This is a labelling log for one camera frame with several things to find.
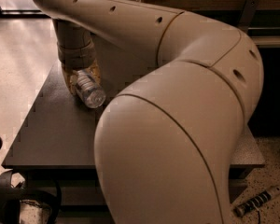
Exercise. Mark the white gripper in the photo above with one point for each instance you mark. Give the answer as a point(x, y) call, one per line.
point(75, 56)

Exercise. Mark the blue label plastic water bottle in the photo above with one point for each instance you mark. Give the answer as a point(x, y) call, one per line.
point(88, 90)

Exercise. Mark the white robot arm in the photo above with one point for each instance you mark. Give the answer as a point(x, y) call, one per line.
point(163, 145)

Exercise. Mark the black robot base hoop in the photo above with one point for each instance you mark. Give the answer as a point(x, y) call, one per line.
point(10, 199)

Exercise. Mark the white power strip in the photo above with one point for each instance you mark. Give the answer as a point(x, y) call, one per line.
point(257, 201)

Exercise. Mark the right metal bracket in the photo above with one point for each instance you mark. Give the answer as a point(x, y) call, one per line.
point(247, 14)

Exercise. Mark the wooden wall shelf ledge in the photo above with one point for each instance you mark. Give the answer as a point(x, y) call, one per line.
point(267, 41)

